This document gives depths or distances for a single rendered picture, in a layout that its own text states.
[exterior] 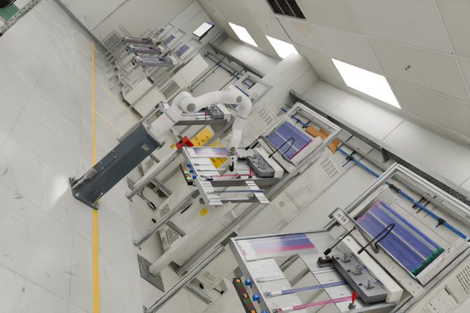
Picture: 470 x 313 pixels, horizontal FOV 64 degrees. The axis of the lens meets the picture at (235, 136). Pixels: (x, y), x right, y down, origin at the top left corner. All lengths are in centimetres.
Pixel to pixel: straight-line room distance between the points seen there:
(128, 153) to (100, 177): 27
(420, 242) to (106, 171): 213
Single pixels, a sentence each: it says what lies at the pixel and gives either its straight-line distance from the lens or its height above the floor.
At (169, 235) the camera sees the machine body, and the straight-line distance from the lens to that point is 350.
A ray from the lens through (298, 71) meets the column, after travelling 674.
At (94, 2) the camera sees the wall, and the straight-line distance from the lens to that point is 1142.
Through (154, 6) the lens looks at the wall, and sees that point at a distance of 1153.
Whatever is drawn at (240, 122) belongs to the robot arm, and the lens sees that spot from 313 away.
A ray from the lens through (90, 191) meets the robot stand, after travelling 304.
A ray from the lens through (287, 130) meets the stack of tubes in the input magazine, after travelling 363.
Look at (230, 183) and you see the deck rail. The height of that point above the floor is 88.
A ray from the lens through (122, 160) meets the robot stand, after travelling 293.
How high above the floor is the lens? 116
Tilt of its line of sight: level
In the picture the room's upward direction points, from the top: 49 degrees clockwise
